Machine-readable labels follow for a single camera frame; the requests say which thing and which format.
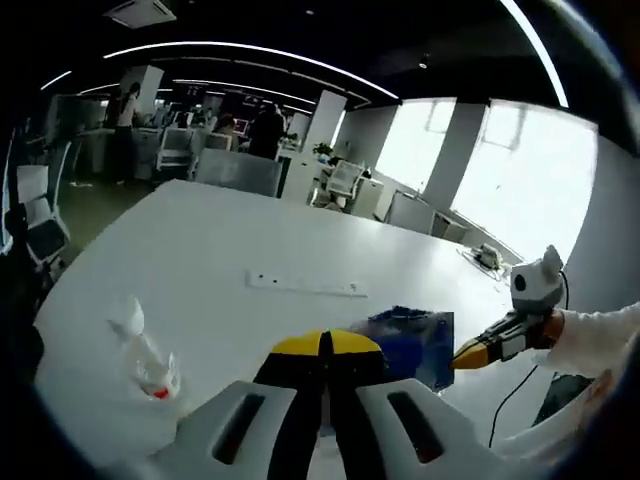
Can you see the ceiling light strip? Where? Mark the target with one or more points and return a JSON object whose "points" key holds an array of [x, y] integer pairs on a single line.
{"points": [[537, 50], [250, 52]]}

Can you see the white mesh office chair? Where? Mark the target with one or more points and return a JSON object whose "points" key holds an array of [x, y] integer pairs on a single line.
{"points": [[175, 149], [345, 180], [42, 220]]}

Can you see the blue tissue packet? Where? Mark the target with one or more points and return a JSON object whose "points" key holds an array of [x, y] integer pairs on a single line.
{"points": [[415, 350]]}

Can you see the grey padded chair back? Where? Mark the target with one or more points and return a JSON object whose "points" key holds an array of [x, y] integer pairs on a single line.
{"points": [[240, 172]]}

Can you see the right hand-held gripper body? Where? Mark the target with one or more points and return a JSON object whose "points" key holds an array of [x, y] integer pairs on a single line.
{"points": [[537, 285]]}

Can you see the ceiling air vent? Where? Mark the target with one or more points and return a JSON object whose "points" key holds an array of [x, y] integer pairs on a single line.
{"points": [[142, 11]]}

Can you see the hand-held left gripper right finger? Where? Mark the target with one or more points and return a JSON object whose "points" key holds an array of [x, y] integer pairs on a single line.
{"points": [[370, 415]]}

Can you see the clear plastic bottle red label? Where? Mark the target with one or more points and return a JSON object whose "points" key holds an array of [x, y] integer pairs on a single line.
{"points": [[150, 365]]}

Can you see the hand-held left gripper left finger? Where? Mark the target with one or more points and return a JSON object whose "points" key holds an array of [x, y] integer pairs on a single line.
{"points": [[280, 400]]}

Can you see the green potted plant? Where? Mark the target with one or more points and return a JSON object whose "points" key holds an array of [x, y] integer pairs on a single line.
{"points": [[323, 149]]}

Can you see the large window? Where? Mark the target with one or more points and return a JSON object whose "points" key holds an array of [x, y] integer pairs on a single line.
{"points": [[415, 142], [525, 180]]}

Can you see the white low cabinet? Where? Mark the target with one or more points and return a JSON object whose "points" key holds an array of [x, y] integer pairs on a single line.
{"points": [[449, 226], [411, 215]]}

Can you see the white table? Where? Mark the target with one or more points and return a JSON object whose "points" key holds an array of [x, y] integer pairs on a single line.
{"points": [[200, 235]]}

